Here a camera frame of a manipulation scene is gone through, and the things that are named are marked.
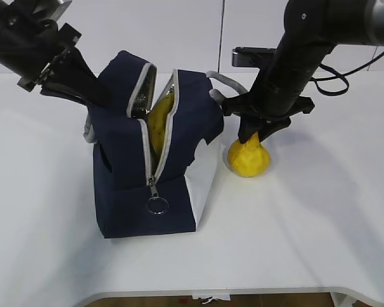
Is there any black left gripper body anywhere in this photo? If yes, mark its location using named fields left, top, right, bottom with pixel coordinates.
left=17, top=22, right=82, bottom=92

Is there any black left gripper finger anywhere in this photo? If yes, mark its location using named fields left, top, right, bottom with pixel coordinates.
left=51, top=48, right=112, bottom=109
left=40, top=75, right=99, bottom=106

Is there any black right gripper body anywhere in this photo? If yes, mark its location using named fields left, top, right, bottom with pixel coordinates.
left=221, top=93, right=315, bottom=122

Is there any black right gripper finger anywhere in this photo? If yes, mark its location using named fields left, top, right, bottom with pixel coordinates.
left=238, top=116, right=264, bottom=143
left=258, top=118, right=291, bottom=143

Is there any yellow pear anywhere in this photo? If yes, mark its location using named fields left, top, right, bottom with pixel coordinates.
left=227, top=132, right=271, bottom=178

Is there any yellow banana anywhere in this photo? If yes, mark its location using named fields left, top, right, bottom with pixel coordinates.
left=148, top=93, right=175, bottom=156

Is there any navy and white lunch bag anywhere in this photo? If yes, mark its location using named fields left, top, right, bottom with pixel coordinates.
left=84, top=51, right=245, bottom=239

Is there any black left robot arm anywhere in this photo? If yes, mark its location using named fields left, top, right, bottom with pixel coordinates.
left=0, top=0, right=112, bottom=108

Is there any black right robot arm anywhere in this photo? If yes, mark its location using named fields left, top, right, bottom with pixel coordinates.
left=221, top=0, right=384, bottom=143

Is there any white paper scrap under table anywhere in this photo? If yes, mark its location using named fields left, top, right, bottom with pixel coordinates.
left=191, top=290, right=231, bottom=304

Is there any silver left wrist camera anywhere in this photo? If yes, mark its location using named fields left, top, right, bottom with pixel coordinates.
left=33, top=0, right=72, bottom=21

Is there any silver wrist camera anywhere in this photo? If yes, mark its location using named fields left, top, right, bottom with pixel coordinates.
left=232, top=47, right=276, bottom=69
left=33, top=0, right=72, bottom=21

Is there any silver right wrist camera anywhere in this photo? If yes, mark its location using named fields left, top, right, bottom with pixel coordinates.
left=232, top=47, right=276, bottom=69

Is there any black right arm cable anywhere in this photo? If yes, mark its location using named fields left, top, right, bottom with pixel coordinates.
left=312, top=44, right=384, bottom=96

